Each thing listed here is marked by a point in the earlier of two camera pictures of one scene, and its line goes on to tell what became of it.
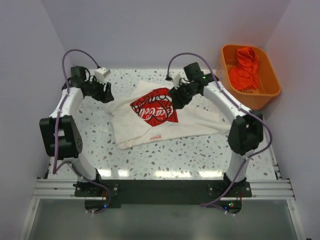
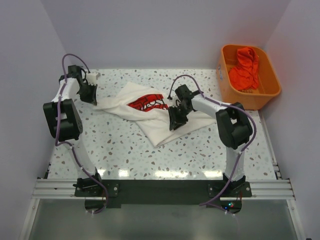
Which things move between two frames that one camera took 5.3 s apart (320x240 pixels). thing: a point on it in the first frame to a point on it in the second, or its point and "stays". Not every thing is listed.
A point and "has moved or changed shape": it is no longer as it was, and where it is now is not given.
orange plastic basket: x=247 y=72 stays
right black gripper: x=179 y=101 to x=175 y=122
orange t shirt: x=244 y=75 stays
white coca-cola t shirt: x=145 y=113 has moved or changed shape
